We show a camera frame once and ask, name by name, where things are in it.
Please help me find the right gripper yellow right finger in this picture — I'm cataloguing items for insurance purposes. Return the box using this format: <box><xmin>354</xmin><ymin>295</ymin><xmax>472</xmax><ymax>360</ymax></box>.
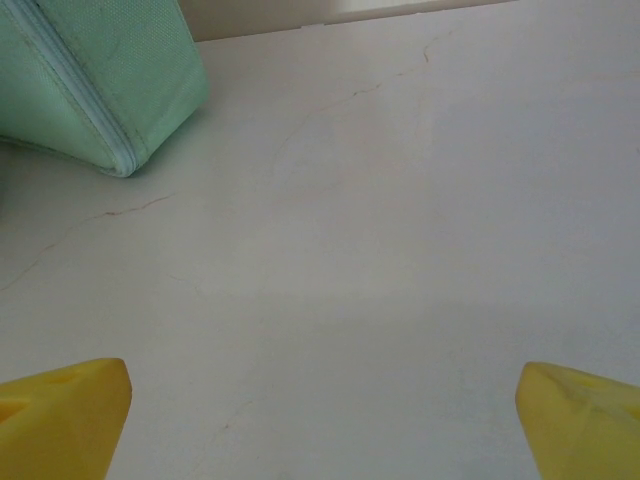
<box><xmin>515</xmin><ymin>361</ymin><xmax>640</xmax><ymax>480</ymax></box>

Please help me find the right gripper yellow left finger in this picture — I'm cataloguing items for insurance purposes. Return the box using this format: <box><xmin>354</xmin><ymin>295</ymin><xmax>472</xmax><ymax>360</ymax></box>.
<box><xmin>0</xmin><ymin>357</ymin><xmax>134</xmax><ymax>480</ymax></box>

